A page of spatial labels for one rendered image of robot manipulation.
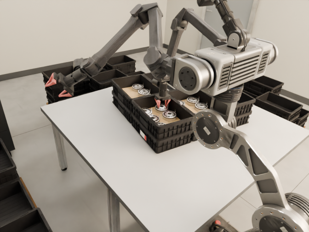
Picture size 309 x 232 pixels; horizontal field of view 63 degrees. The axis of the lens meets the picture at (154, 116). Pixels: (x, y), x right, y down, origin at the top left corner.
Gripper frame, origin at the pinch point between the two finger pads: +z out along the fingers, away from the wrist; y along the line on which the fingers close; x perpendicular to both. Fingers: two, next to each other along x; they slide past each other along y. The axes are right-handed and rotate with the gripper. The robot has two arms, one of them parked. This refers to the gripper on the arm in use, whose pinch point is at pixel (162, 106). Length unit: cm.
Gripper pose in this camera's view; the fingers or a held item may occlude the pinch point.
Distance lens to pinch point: 192.9
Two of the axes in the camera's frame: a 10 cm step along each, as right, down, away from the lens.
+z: -0.3, 8.7, 5.0
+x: 4.3, 4.6, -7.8
